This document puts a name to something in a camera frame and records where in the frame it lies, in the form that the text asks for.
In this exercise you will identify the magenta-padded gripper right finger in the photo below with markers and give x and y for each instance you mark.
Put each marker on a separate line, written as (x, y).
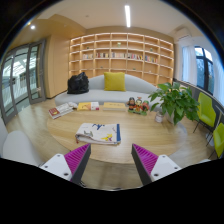
(160, 166)

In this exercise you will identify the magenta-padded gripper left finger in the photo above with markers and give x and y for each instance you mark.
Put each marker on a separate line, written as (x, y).
(61, 166)

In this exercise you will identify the white towel with animal print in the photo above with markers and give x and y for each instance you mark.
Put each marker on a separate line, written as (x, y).
(98, 133)

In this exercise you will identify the small white pot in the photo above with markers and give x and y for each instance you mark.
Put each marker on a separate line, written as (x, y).
(159, 117)

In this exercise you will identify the red and white book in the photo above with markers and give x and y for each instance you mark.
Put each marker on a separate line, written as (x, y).
(60, 111)

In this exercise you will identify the small patterned pouch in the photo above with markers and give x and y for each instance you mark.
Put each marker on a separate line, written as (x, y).
(72, 105)

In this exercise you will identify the colourful figurine group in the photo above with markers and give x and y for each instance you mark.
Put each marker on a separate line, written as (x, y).
(138, 106)

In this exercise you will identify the green chair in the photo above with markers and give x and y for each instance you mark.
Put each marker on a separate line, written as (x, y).
(206, 110)
(218, 140)

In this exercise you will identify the yellow and orange book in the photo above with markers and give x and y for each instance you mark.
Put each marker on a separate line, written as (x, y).
(87, 106)

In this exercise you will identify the green potted plant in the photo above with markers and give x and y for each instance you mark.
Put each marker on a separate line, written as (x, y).
(176, 101)

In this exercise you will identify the flat yellow book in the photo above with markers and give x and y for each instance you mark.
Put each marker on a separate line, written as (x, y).
(114, 106)

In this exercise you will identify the grey curved sofa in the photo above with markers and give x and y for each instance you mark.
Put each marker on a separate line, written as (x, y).
(96, 96)

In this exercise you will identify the black bag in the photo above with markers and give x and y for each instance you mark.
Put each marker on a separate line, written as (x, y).
(78, 84)

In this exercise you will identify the yellow cushion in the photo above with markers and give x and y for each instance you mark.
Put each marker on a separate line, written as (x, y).
(115, 81)

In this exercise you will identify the grey-framed glass doors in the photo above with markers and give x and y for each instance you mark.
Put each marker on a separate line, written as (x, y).
(20, 76)

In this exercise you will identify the window with white curtain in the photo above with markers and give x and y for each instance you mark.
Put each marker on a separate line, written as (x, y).
(203, 70)

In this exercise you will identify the white air conditioner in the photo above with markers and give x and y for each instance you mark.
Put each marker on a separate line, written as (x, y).
(183, 34)

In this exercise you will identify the round ceiling spotlight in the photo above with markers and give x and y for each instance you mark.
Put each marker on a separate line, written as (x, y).
(32, 27)

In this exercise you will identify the long ceiling light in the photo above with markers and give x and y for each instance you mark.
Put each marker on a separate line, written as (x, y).
(127, 16)

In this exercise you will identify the wooden wall shelf unit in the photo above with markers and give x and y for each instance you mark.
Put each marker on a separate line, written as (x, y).
(123, 56)

